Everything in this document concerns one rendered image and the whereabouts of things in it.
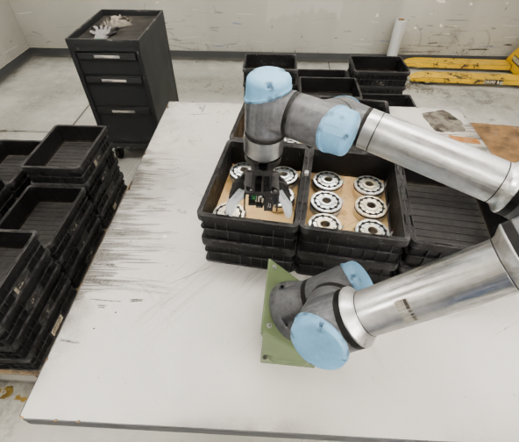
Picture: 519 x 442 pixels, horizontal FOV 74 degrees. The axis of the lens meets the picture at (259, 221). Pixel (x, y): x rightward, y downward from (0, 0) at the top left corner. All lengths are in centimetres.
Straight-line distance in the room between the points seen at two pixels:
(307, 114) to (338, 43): 395
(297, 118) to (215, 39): 395
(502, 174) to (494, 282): 19
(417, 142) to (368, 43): 392
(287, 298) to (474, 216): 73
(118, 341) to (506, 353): 107
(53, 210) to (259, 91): 165
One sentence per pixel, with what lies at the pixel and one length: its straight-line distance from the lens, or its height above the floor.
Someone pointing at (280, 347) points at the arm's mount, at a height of 79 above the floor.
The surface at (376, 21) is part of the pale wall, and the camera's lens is 450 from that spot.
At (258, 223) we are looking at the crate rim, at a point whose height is 93.
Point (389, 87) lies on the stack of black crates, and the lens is 289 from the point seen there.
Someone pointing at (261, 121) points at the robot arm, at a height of 134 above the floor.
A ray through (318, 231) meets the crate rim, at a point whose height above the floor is 93.
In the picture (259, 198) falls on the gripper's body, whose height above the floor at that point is 115.
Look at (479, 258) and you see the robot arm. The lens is 60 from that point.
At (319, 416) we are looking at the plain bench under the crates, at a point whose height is 70.
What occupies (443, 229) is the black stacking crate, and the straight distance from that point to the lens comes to 124.
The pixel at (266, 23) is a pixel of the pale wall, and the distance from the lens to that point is 439.
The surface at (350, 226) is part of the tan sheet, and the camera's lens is 114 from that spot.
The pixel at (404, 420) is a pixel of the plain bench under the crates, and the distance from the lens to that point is 102.
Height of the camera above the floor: 163
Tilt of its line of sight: 46 degrees down
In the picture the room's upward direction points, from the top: straight up
